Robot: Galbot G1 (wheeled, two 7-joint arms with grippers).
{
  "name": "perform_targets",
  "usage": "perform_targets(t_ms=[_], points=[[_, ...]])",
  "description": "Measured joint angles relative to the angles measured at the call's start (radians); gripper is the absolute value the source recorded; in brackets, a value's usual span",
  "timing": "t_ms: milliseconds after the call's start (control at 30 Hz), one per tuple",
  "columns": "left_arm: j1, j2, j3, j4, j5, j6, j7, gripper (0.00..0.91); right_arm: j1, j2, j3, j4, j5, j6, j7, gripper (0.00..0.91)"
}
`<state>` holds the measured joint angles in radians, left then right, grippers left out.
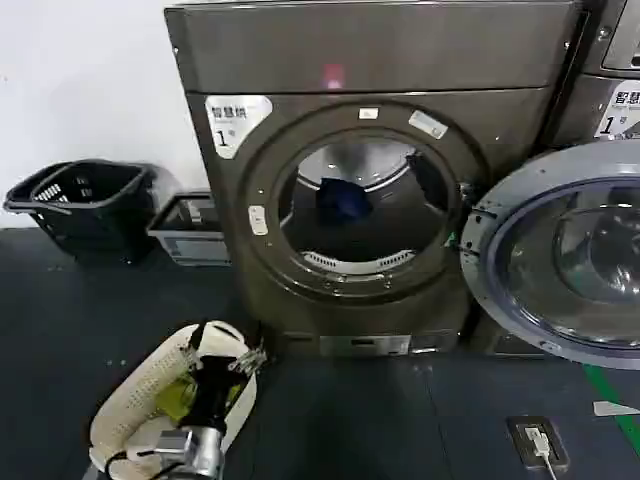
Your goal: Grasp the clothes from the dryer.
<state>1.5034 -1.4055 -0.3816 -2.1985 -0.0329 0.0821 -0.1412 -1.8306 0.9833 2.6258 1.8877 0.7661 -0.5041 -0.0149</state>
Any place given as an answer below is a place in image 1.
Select black floor socket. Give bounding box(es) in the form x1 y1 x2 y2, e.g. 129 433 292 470
505 415 572 474

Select round glass dryer door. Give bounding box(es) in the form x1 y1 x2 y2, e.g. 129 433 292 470
458 141 640 372

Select white perforated laundry basket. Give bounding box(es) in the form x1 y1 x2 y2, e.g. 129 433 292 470
88 319 259 477

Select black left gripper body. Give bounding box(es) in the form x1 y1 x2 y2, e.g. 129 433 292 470
189 353 252 434

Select grey front-loading dryer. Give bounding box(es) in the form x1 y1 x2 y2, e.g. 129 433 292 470
163 0 592 359

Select grey stacked dryer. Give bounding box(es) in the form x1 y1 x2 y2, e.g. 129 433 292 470
581 0 640 77

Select green floor tape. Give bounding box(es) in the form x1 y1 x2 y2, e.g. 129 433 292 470
581 363 640 452

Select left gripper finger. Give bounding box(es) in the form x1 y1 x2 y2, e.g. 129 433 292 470
228 357 267 377
230 346 269 365

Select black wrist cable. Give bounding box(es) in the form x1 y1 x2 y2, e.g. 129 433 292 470
102 447 174 474

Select white floor label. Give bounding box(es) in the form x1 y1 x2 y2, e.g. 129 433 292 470
593 400 640 417

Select dark blue garment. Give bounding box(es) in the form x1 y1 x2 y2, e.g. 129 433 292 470
314 176 374 225

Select yellow-green garment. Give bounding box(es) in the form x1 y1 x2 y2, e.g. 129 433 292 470
153 370 237 424

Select black plastic basket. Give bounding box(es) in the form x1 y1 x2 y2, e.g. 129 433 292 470
29 158 157 267
3 161 77 217

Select white plug with cable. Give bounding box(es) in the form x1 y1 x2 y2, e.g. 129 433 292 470
522 423 560 480

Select grey dryer with number label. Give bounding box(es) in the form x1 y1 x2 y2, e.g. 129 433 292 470
468 73 640 359

